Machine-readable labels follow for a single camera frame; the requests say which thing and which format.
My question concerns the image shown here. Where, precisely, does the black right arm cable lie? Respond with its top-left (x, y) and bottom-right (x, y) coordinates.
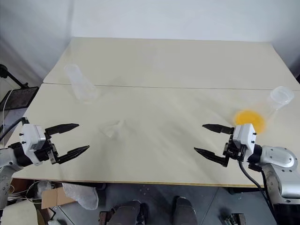
top-left (238, 158), bottom-right (275, 213)

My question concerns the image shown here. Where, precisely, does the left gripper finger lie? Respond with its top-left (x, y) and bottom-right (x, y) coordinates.
top-left (50, 145), bottom-right (90, 165)
top-left (45, 123), bottom-right (81, 139)

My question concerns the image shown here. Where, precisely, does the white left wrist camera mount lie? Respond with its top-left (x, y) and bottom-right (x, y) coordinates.
top-left (19, 124), bottom-right (46, 166)

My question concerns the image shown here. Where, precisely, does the brown cardboard box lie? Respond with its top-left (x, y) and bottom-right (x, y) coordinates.
top-left (41, 187), bottom-right (76, 210)

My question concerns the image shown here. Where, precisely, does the clear plastic cup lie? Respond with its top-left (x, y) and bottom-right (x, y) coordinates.
top-left (64, 64), bottom-right (98, 105)

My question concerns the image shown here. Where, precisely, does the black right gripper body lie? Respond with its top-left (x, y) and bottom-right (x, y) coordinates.
top-left (222, 134), bottom-right (252, 163)

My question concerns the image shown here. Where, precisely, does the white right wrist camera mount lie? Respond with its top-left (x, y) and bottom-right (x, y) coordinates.
top-left (232, 122), bottom-right (257, 152)

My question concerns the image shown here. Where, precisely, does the crumpled clear plastic film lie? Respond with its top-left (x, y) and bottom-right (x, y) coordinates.
top-left (97, 120), bottom-right (122, 138)

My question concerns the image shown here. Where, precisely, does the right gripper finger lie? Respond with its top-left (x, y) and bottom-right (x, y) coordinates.
top-left (202, 123), bottom-right (235, 135)
top-left (194, 147), bottom-right (230, 168)

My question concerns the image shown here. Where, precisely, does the cream board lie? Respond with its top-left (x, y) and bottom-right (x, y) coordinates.
top-left (0, 201), bottom-right (39, 225)

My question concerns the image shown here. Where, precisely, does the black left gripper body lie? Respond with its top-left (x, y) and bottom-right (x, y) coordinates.
top-left (34, 132), bottom-right (59, 165)

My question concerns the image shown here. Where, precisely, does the clear plastic bag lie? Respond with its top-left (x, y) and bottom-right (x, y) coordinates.
top-left (61, 182), bottom-right (99, 210)

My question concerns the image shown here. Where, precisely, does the dark rounded shape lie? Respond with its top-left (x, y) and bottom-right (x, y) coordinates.
top-left (172, 196), bottom-right (198, 225)
top-left (108, 200), bottom-right (149, 225)

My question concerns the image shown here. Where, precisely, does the thin white cable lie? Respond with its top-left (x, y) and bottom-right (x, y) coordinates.
top-left (0, 90), bottom-right (15, 141)

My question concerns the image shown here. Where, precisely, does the plastic cup with orange liquid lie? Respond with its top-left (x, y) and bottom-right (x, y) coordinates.
top-left (233, 86), bottom-right (295, 135)

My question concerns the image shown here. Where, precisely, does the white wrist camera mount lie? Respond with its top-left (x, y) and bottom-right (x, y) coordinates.
top-left (19, 124), bottom-right (46, 166)
top-left (232, 122), bottom-right (257, 152)

